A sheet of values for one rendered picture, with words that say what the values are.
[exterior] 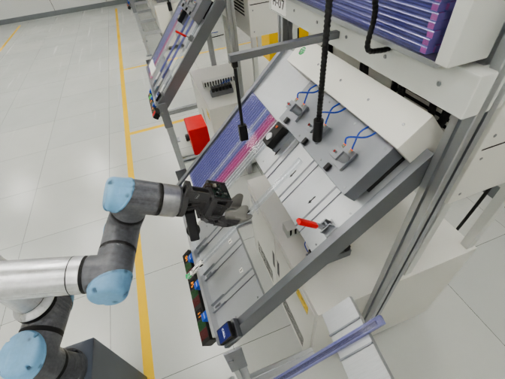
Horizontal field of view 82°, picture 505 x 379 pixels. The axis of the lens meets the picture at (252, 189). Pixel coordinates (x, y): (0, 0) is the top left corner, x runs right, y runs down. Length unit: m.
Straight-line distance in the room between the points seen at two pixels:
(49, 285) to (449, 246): 1.22
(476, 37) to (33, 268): 0.80
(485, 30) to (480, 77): 0.06
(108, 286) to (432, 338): 1.54
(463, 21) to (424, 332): 1.53
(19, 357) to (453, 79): 1.15
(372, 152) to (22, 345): 1.02
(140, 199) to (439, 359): 1.53
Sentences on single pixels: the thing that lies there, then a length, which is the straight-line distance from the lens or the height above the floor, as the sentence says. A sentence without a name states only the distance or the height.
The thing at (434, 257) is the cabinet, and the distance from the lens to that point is 1.25.
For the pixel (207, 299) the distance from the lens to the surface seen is 0.95.
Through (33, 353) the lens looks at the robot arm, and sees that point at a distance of 1.06.
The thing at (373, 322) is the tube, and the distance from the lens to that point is 0.55.
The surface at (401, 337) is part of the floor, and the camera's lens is 1.76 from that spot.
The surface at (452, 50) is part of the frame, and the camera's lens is 0.51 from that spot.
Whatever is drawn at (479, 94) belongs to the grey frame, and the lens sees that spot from 0.56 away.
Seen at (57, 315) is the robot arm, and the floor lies 0.74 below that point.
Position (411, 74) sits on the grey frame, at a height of 1.34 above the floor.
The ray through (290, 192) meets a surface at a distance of 0.81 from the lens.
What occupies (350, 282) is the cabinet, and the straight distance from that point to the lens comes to 1.10.
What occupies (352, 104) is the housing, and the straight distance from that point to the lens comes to 0.71.
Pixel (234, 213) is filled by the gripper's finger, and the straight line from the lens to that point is 0.74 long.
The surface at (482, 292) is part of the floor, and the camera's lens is 2.05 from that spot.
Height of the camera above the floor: 1.58
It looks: 45 degrees down
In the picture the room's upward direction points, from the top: 7 degrees counter-clockwise
